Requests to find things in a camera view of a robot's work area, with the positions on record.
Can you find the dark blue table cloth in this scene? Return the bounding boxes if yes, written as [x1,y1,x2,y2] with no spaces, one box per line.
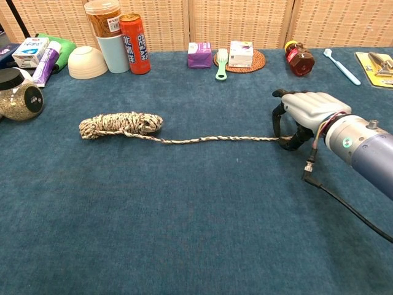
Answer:
[0,47,393,295]

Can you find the light blue toothbrush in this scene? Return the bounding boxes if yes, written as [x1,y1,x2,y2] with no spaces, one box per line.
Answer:
[323,48,362,86]

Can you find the glass jar with black lid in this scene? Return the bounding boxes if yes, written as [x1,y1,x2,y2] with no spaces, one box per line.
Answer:
[0,68,44,121]

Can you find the white blue milk carton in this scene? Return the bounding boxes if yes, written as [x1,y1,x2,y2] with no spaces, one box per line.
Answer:
[12,37,50,69]

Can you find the green folded cloth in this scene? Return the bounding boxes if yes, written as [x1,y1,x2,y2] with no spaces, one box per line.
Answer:
[35,33,77,74]

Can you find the red sauce bottle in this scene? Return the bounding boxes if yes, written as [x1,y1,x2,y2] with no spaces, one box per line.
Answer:
[284,40,316,77]

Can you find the braided white brown rope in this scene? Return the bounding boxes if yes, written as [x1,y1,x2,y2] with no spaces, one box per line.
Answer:
[79,111,294,144]

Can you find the dark blue printed box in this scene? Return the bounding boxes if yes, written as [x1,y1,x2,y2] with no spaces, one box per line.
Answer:
[0,43,21,70]

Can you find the purple white toothpaste tube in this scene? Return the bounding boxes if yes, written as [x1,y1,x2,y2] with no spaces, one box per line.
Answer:
[32,41,62,89]

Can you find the white box with purple print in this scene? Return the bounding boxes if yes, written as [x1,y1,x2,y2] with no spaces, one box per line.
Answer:
[228,40,254,68]

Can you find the clear jar of rubber bands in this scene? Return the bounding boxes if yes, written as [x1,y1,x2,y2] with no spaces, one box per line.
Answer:
[84,0,122,38]

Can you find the black stand pole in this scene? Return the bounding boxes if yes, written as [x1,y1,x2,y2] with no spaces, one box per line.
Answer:
[6,0,31,39]

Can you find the bamboo folding screen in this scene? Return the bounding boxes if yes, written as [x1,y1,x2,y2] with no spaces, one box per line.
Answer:
[0,0,393,52]

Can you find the razor in yellow package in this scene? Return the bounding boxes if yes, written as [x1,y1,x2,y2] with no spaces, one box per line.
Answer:
[354,51,393,90]

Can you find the purple small box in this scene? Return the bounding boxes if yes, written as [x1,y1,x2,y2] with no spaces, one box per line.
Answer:
[187,42,213,69]

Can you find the white ceramic bowl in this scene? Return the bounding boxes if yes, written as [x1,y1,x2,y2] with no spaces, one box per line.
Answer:
[68,45,109,80]

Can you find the round woven coaster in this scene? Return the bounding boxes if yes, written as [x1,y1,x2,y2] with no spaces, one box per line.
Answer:
[213,50,267,74]

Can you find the orange red drink can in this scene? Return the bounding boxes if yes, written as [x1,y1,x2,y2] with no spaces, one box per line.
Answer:
[119,13,152,75]

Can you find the light blue cup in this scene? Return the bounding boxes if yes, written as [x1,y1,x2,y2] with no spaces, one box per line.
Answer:
[96,34,131,74]

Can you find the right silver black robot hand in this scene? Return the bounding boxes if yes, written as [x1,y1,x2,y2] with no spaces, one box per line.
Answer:
[271,88,352,152]

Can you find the mint green brush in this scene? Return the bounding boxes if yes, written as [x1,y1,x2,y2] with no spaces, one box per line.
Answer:
[215,48,230,82]

